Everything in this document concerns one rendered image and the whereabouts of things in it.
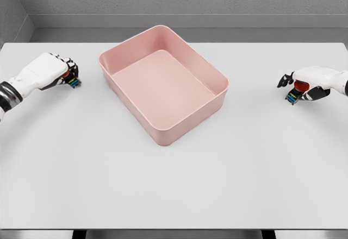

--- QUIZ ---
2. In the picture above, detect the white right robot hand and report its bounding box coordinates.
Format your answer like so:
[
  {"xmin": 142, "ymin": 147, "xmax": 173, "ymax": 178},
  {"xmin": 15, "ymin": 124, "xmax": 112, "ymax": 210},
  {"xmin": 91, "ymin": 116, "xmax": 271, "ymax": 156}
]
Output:
[{"xmin": 277, "ymin": 65, "xmax": 344, "ymax": 102}]

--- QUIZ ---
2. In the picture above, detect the red button industrial switch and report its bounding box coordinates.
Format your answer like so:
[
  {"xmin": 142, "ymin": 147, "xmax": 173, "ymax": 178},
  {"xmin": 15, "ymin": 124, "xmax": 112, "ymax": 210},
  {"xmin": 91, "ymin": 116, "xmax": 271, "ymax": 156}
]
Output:
[
  {"xmin": 61, "ymin": 70, "xmax": 82, "ymax": 89},
  {"xmin": 284, "ymin": 79, "xmax": 310, "ymax": 106}
]

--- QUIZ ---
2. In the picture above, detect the pink plastic basket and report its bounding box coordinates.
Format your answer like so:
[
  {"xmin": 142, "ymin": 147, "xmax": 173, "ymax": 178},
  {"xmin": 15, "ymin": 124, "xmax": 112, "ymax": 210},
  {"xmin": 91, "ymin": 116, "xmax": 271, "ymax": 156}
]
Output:
[{"xmin": 98, "ymin": 24, "xmax": 229, "ymax": 147}]

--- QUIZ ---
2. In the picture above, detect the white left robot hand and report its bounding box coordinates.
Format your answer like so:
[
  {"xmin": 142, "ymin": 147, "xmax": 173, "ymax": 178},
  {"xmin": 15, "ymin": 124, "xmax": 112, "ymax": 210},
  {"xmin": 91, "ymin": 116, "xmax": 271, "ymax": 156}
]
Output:
[{"xmin": 16, "ymin": 52, "xmax": 80, "ymax": 91}]

